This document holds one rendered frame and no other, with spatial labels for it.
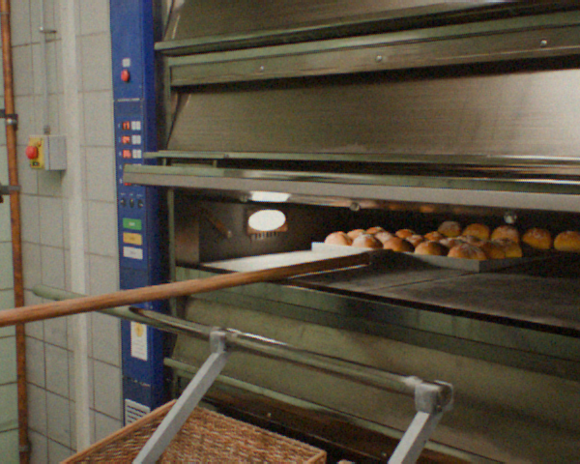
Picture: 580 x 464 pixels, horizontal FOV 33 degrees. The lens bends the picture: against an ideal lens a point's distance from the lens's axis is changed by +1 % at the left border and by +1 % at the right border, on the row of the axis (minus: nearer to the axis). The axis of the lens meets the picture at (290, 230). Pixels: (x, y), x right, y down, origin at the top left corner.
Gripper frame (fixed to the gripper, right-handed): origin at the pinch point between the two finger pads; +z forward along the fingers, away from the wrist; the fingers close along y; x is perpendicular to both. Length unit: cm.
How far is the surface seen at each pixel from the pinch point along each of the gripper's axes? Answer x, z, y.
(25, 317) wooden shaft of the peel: 4.6, 12.9, 29.4
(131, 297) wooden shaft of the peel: -18.3, 11.6, 28.8
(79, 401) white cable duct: -54, -77, 75
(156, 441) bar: -3, 42, 47
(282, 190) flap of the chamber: -40, 33, 8
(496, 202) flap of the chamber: -39, 84, 8
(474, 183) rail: -40, 79, 5
